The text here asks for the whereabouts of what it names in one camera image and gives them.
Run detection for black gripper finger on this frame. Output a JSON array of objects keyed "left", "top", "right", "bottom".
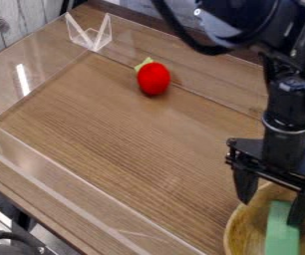
[
  {"left": 232, "top": 167, "right": 259, "bottom": 204},
  {"left": 287, "top": 189, "right": 305, "bottom": 226}
]

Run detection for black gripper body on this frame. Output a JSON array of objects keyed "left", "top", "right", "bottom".
[{"left": 225, "top": 138, "right": 305, "bottom": 191}]

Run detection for green rectangular stick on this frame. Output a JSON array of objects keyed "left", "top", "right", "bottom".
[{"left": 264, "top": 200, "right": 299, "bottom": 255}]

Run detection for brown wooden bowl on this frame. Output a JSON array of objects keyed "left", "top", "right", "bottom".
[{"left": 223, "top": 183, "right": 305, "bottom": 255}]

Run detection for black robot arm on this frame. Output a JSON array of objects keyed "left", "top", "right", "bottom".
[{"left": 152, "top": 0, "right": 305, "bottom": 226}]

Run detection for red plush strawberry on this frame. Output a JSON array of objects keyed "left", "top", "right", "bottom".
[{"left": 134, "top": 57, "right": 170, "bottom": 97}]

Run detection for clear acrylic tray walls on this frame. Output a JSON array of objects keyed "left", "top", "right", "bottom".
[{"left": 0, "top": 18, "right": 265, "bottom": 255}]

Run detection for clear acrylic corner bracket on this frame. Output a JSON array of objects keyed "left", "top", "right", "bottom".
[{"left": 65, "top": 13, "right": 113, "bottom": 52}]

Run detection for black metal bracket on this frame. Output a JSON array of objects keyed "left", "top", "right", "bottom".
[{"left": 10, "top": 218, "right": 58, "bottom": 255}]

